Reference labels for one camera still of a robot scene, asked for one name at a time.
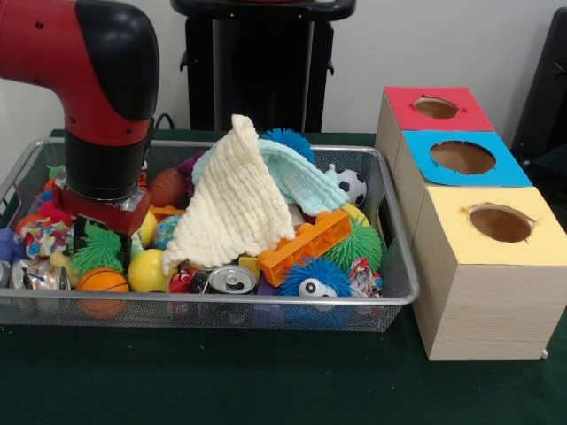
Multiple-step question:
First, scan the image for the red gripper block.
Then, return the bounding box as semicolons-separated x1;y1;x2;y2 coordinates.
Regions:
53;180;152;272

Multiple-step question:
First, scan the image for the orange toy brick with studs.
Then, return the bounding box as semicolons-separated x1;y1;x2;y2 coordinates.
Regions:
149;205;183;222

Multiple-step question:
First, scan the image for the cream yellow knitted cloth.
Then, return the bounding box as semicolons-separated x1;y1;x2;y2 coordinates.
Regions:
161;113;298;275

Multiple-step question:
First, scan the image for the shallow clear mesh bin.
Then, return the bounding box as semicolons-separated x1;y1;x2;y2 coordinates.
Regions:
0;137;421;333

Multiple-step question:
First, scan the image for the wooden box with three holes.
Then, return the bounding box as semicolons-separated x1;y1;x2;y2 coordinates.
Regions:
375;86;567;361

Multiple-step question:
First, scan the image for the light green spiky ball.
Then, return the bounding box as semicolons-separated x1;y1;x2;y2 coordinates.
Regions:
70;221;126;276

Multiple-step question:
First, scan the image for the small orange basketball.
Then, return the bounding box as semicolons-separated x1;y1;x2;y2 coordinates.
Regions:
76;267;131;319

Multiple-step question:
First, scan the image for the yellow smiley ball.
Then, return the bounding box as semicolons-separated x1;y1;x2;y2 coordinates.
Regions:
127;249;170;294

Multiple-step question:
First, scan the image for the small brown football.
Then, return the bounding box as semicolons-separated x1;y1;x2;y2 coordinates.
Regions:
147;170;190;210

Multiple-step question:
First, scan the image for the black drink can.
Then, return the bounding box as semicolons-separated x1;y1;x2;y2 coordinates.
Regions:
207;264;259;295

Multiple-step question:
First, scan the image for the long orange toy brick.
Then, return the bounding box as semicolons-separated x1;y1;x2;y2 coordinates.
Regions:
258;209;353;287

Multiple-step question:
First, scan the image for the pale blue waffle cloth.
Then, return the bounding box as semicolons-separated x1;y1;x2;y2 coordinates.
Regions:
190;139;350;215

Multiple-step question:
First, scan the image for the plain blue spiky ball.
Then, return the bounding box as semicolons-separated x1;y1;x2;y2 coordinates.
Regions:
260;127;315;166

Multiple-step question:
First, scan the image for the dark green table cloth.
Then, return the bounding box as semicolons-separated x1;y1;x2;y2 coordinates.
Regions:
0;128;567;425

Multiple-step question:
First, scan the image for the blue spiky ball with eyes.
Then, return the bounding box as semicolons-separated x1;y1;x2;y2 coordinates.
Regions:
278;257;353;328

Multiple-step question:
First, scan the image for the small soccer ball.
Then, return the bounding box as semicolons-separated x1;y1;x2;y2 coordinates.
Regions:
337;169;368;207

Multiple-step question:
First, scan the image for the large green spiky ball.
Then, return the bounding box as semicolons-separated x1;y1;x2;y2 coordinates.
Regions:
323;215;384;272

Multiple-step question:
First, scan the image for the black upright panel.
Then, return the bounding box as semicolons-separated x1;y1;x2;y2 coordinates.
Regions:
514;7;567;165

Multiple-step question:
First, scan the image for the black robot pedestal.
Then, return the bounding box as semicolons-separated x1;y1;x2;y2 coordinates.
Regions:
171;0;357;134

